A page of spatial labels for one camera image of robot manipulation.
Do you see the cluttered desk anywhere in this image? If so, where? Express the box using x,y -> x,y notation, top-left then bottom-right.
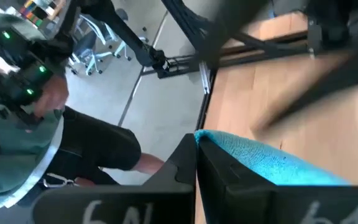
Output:
4,0 -> 73,40

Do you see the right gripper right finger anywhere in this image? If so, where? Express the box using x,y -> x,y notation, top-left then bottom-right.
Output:
196,138 -> 358,224

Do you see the person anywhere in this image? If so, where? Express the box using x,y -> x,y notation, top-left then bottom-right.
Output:
0,7 -> 166,212

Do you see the person's hand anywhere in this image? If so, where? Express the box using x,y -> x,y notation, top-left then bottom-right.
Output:
33,73 -> 70,118

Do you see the silver bracket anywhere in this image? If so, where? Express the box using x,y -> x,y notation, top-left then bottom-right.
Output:
198,60 -> 213,95

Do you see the white office chair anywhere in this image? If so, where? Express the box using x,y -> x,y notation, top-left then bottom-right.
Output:
68,14 -> 133,77

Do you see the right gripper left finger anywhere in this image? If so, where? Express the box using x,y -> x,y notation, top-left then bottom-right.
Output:
31,133 -> 198,224

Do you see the light blue microfiber towel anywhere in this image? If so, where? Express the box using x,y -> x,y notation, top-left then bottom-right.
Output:
194,129 -> 351,187

